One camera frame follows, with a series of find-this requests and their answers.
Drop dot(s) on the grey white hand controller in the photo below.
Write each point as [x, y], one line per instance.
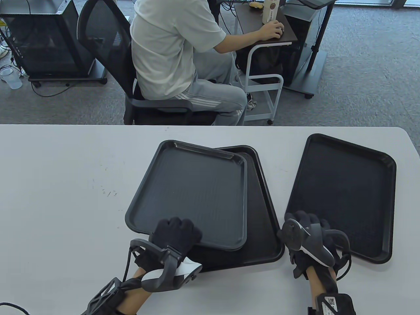
[170, 272]
[315, 242]

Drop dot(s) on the brown top white side table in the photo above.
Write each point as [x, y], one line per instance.
[249, 19]

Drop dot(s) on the person's right forearm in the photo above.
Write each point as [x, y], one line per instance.
[323, 282]

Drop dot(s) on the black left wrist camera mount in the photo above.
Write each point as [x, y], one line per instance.
[105, 295]

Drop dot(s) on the person's right hand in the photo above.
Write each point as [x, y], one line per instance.
[311, 226]

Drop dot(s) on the black computer case on cart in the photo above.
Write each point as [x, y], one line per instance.
[46, 42]

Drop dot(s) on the person's left forearm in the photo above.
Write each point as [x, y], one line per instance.
[133, 300]

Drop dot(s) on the tan snack item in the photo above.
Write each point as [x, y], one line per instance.
[256, 5]

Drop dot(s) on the black right wrist camera band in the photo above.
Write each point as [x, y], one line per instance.
[338, 305]

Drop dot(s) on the grey monitor stand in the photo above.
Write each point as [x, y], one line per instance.
[311, 69]

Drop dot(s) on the black bag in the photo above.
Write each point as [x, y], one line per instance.
[265, 62]

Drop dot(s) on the black plastic tray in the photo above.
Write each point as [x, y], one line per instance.
[193, 190]
[347, 197]
[259, 210]

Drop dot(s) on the white drink carton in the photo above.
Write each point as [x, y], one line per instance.
[269, 11]

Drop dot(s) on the black mesh office chair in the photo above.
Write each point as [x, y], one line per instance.
[105, 36]

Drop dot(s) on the clear plastic cup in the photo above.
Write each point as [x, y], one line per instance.
[11, 78]

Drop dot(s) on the black padded chair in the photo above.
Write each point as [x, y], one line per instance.
[214, 10]

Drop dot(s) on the person's left hand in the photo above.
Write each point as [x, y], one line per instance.
[177, 233]

